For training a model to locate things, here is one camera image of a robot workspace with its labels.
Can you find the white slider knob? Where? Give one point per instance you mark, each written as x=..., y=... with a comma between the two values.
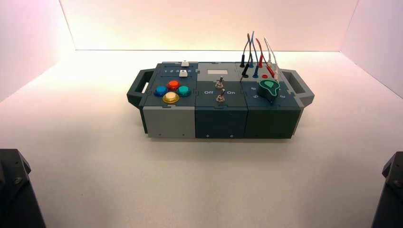
x=185, y=64
x=183, y=74

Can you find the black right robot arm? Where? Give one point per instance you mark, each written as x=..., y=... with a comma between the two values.
x=392, y=195

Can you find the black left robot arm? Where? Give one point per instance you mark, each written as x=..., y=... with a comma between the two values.
x=15, y=195

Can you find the dark teal modular control box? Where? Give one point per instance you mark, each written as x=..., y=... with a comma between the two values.
x=220, y=122

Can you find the teal round push button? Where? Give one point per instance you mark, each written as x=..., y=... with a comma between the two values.
x=184, y=91

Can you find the yellow round push button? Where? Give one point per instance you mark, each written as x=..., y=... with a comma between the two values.
x=171, y=98

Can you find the red round push button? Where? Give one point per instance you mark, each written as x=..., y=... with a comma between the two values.
x=173, y=85

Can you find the blue round push button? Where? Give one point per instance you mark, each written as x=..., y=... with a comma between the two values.
x=160, y=91

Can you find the green rotary pointer knob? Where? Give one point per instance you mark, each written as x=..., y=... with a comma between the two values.
x=268, y=89

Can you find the metal toggle switch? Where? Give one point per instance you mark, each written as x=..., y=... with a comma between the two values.
x=219, y=84
x=220, y=98

